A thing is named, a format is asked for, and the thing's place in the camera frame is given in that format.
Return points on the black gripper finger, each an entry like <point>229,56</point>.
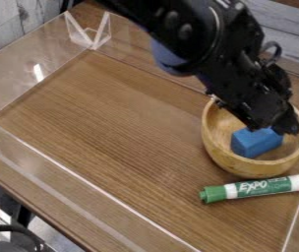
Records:
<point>286,123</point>

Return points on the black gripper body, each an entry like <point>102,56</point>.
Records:
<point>250,85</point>

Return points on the blue rectangular block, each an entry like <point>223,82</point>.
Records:
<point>250,144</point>

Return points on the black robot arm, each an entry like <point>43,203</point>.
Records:
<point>211,39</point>

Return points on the brown wooden bowl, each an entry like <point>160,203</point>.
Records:
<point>218,125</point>

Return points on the green Expo marker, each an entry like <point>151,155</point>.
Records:
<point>250,188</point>

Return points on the clear acrylic corner bracket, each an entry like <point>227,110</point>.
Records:
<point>88,37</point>

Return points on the clear acrylic tray wall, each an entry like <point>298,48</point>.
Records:
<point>83,210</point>

